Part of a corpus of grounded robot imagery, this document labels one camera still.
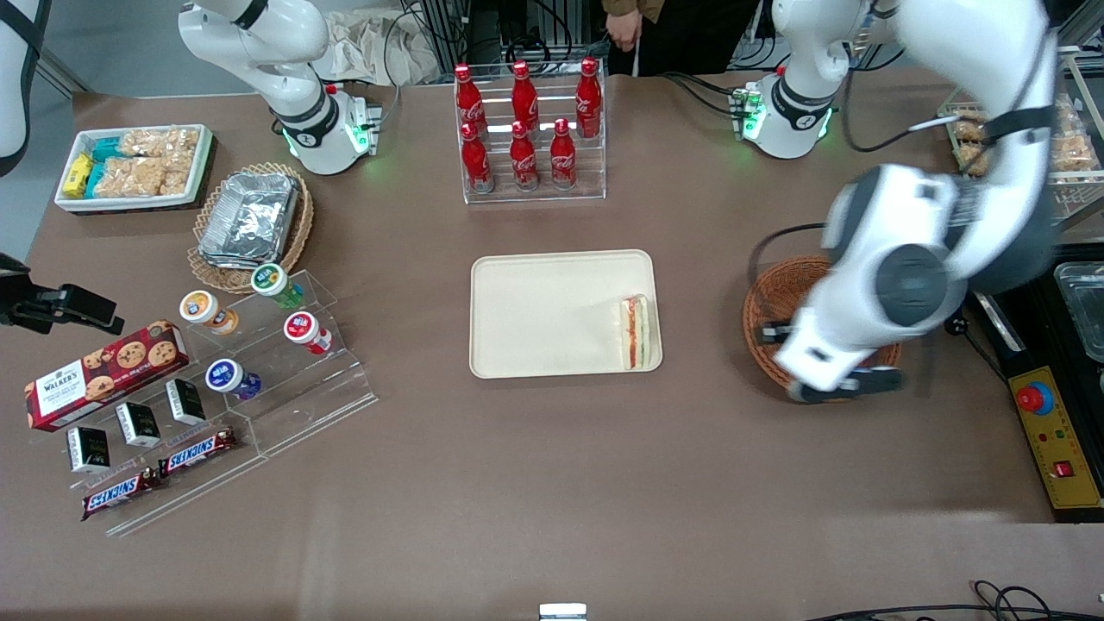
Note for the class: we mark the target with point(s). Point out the crumpled beige cloth bag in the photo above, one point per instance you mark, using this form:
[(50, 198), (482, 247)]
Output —
[(379, 47)]

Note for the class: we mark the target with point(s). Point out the green-lidded small drink bottle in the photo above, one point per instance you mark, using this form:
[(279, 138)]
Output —
[(272, 282)]

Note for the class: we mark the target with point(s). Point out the red-lidded small drink bottle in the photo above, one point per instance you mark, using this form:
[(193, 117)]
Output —
[(304, 329)]

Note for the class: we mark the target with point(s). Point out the black side stand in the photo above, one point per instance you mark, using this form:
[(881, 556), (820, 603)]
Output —
[(1035, 345)]

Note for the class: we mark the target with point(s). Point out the cream rectangular serving tray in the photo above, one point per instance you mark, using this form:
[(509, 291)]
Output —
[(543, 315)]

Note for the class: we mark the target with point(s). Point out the small black box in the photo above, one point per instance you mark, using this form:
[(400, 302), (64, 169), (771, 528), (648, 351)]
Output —
[(138, 424), (88, 448), (186, 401)]

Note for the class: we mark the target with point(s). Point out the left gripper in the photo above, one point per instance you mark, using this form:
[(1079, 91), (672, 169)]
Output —
[(765, 335)]

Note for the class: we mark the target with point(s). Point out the red Walkers cookie box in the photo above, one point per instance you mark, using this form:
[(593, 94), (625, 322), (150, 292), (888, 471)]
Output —
[(103, 375)]

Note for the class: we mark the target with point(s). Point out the bystander bare hand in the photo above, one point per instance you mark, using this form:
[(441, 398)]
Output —
[(625, 30)]

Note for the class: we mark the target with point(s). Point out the clear acrylic stepped display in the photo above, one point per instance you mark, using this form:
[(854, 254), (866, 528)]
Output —
[(302, 405)]

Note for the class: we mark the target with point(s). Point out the clear acrylic bottle rack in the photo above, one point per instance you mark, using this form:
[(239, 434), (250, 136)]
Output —
[(535, 197)]

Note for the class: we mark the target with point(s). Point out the yellow snack packet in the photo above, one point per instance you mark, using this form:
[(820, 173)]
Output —
[(78, 175)]

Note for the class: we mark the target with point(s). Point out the clear plastic container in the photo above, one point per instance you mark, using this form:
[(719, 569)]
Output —
[(1087, 310)]

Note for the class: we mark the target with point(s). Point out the red cola bottle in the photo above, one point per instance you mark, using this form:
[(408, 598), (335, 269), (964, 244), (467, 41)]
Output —
[(523, 162), (562, 159), (476, 164), (523, 90), (588, 95), (469, 97)]

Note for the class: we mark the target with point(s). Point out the small white metal bracket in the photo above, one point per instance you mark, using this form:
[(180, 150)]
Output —
[(562, 611)]

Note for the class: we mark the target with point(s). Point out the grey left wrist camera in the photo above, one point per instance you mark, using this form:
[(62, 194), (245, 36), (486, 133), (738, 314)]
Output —
[(862, 382)]

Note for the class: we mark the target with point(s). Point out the teal snack packet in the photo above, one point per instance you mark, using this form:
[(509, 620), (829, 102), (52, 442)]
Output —
[(93, 179), (105, 149)]

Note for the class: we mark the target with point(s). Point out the plastic-wrapped white bread sandwich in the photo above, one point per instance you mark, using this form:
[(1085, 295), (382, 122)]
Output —
[(635, 335)]

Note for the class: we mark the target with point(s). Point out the clear bag of rice crackers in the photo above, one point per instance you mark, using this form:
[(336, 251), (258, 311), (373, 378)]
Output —
[(159, 141), (142, 177)]

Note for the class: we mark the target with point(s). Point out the orange-lidded small drink bottle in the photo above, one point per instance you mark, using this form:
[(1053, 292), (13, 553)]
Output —
[(203, 309)]

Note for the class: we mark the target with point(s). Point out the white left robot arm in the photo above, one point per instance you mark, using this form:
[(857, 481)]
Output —
[(940, 216)]

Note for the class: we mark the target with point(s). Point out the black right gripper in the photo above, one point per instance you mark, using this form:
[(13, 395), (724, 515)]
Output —
[(24, 304)]

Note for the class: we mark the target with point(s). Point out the white rectangular snack bin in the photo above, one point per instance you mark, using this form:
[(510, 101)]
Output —
[(203, 164)]

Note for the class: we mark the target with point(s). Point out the yellow emergency stop box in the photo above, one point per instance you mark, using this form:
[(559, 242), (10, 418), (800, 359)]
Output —
[(1065, 440)]

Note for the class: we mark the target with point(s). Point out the Snickers chocolate bar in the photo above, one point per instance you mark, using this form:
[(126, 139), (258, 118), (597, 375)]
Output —
[(121, 493), (197, 451)]

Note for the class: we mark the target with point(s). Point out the red emergency stop button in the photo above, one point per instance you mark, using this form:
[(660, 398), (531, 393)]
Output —
[(1035, 398)]

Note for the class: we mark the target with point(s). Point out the blue-lidded small drink bottle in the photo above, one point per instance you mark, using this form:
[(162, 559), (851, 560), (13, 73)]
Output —
[(228, 377)]

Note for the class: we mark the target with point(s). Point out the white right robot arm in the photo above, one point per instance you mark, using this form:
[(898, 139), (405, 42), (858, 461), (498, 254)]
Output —
[(293, 52)]

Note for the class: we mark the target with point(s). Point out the round brown wicker basket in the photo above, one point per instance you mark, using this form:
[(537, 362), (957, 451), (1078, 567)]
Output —
[(776, 297)]

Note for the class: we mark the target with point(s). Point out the clear bag of cookies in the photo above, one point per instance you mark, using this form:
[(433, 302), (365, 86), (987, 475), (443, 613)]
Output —
[(970, 142), (1074, 142)]

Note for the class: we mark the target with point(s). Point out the stack of aluminium foil trays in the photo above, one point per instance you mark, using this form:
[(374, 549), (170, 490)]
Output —
[(250, 216)]

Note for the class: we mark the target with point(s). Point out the person in dark clothes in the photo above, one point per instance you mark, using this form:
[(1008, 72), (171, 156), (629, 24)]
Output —
[(690, 34)]

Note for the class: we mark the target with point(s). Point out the light tan wicker basket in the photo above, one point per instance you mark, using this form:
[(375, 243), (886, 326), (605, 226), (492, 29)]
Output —
[(297, 233)]

